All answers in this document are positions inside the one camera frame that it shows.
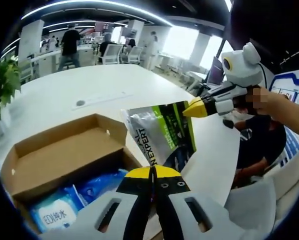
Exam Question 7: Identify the white office chair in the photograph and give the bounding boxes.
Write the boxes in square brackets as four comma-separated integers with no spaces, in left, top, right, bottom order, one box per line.
[99,44,124,65]
[125,46,144,66]

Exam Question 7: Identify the white label blue wipes pack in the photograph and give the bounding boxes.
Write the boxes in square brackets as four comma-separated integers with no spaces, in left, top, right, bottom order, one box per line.
[29,192,79,233]

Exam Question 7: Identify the green potted plant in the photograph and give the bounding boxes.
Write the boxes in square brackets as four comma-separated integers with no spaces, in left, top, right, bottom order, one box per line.
[0,58,22,128]

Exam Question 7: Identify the brown cardboard shoe box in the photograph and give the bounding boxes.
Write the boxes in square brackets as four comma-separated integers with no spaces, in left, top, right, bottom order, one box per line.
[0,113,144,236]

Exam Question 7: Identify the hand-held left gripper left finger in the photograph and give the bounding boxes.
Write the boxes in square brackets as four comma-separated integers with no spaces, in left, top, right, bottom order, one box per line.
[38,166,157,240]

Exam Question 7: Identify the dark desk monitor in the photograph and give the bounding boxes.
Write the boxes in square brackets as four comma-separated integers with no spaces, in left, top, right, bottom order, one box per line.
[206,56,226,86]

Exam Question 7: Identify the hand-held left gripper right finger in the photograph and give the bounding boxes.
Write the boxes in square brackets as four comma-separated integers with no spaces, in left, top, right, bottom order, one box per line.
[152,164,239,240]

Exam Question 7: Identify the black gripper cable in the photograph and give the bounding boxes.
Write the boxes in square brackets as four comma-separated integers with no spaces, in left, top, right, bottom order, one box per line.
[258,61,268,88]

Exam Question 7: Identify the silver green soft pouch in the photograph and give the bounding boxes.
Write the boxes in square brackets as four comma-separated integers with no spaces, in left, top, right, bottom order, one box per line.
[120,100,198,173]

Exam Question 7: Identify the blue wall poster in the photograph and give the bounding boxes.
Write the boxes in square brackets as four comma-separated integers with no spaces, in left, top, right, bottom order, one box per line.
[268,72,299,166]

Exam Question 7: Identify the purple wall display screen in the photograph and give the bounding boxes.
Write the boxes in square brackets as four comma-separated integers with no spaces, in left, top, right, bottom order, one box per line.
[94,21,115,35]

